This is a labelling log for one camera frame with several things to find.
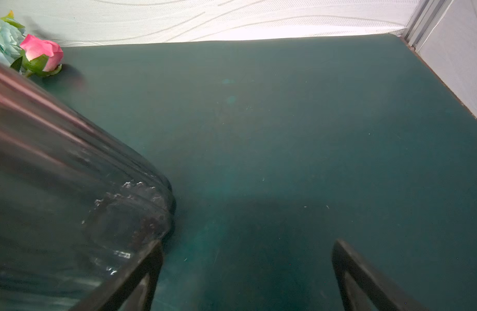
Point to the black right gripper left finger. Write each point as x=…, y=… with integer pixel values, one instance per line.
x=132, y=287

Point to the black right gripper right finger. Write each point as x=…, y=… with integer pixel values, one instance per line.
x=362, y=286

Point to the red ribbed glass vase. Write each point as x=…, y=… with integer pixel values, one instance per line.
x=76, y=204

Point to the pink rosebud flower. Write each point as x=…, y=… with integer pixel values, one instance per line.
x=41, y=57

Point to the pale blue white flower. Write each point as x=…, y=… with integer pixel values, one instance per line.
x=11, y=36

